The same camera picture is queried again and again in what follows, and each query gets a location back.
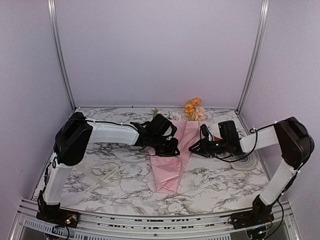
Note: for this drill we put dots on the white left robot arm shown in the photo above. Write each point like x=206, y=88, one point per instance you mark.
x=78, y=132

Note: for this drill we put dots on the aluminium frame right post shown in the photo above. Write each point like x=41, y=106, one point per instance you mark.
x=261, y=28

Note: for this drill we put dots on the orange bowl white inside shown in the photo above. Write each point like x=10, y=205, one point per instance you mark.
x=215, y=131

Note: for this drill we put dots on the grey swirl ceramic plate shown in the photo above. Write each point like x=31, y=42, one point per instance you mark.
x=245, y=163

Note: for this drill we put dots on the aluminium frame post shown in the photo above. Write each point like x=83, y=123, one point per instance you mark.
x=261, y=28
x=59, y=52

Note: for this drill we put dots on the cream ribbon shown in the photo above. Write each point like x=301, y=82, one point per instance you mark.
x=104, y=175

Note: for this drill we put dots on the pink wrapping paper sheet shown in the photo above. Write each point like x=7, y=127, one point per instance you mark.
x=168, y=171

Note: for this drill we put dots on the white flower bunch green leaves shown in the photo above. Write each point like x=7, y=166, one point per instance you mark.
x=168, y=114

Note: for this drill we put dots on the aluminium front rail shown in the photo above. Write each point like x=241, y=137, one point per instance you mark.
x=103, y=226

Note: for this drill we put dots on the aluminium frame left post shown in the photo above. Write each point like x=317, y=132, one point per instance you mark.
x=59, y=52

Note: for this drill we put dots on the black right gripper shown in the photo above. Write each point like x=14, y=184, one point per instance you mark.
x=203, y=148

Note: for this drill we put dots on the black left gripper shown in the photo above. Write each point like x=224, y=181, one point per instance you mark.
x=172, y=150

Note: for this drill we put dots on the peach flower long green stem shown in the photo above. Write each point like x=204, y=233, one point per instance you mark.
x=200, y=113

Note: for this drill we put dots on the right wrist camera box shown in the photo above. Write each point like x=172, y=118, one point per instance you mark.
x=228, y=130

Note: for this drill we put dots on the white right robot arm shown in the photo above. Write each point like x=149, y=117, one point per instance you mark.
x=288, y=141

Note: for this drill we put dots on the orange flower stem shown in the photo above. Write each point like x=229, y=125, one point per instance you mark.
x=191, y=110

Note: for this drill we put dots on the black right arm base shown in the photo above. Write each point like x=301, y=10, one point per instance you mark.
x=259, y=214

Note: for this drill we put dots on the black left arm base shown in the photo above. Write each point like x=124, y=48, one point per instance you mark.
x=56, y=215

